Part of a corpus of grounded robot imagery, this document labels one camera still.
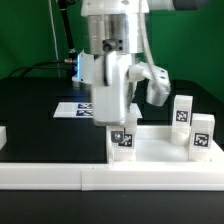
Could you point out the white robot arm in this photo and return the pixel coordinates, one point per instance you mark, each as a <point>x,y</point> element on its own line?
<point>118,25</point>

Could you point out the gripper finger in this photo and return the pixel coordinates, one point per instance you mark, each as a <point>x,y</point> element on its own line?
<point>117,134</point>

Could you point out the white marker sheet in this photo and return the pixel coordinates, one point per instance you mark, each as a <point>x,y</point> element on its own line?
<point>74,110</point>

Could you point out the white square table top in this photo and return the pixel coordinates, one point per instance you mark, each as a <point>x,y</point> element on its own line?
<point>152,145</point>

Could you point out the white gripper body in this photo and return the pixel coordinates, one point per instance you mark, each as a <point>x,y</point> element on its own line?
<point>112,80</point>

